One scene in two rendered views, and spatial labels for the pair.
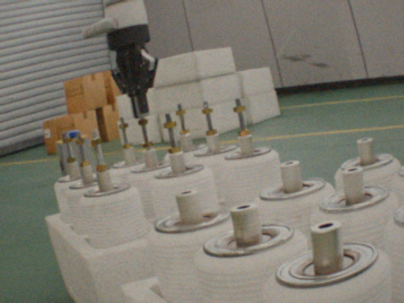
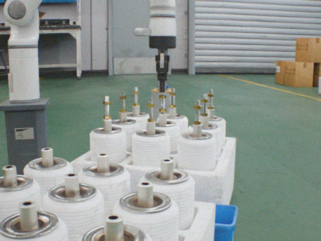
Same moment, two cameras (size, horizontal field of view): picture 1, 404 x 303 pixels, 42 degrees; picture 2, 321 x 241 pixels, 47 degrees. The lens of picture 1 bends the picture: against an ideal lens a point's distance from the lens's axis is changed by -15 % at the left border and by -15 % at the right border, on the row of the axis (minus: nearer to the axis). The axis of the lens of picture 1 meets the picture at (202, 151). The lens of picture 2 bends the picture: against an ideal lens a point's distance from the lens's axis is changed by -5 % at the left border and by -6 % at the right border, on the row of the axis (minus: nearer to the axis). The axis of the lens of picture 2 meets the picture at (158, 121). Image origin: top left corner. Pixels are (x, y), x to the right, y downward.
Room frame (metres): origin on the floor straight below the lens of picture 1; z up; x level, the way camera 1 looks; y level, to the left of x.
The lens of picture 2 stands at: (0.16, -0.58, 0.47)
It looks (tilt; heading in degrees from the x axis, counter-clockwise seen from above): 11 degrees down; 39
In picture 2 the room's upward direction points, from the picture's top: straight up
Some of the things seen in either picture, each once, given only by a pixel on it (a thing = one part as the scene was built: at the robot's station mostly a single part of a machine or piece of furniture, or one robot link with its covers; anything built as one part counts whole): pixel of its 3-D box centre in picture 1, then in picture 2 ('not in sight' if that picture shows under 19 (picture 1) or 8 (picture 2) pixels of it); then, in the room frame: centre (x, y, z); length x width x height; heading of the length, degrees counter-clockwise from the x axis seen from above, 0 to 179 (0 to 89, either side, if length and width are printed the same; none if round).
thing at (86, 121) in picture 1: (77, 131); (298, 74); (4.89, 0.99, 0.15); 0.30 x 0.24 x 0.30; 48
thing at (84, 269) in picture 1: (172, 256); (162, 178); (1.01, 0.09, 0.09); 0.39 x 0.39 x 0.18; 24
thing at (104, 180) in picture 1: (104, 181); (107, 125); (0.86, 0.15, 0.26); 0.02 x 0.02 x 0.03
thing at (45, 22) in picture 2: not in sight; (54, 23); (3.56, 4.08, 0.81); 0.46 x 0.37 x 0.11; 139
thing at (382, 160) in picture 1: (368, 163); (166, 176); (0.66, -0.20, 0.25); 0.08 x 0.08 x 0.01
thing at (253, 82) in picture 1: (235, 84); not in sight; (4.29, -0.32, 0.27); 0.39 x 0.39 x 0.18; 51
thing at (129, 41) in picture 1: (130, 50); (162, 50); (1.01, 0.09, 0.46); 0.08 x 0.08 x 0.09
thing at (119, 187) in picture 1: (106, 190); (107, 130); (0.86, 0.15, 0.25); 0.08 x 0.08 x 0.01
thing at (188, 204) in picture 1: (189, 209); (47, 157); (0.57, 0.02, 0.26); 0.02 x 0.02 x 0.03
